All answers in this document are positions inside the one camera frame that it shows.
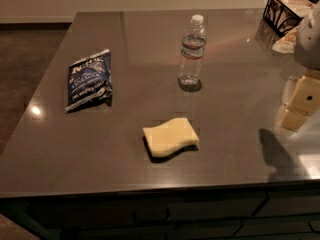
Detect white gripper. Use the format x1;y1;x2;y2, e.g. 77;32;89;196
279;2;320;131

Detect clear plastic water bottle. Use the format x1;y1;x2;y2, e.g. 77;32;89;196
178;14;207;92

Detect blue chip bag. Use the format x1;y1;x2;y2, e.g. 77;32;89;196
65;49;113;113

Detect dark cabinet drawers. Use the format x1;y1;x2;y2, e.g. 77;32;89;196
1;186;320;240

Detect yellow sponge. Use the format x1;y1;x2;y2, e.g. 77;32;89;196
143;117;200;158

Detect black wire basket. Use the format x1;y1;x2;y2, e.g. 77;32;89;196
263;0;316;37

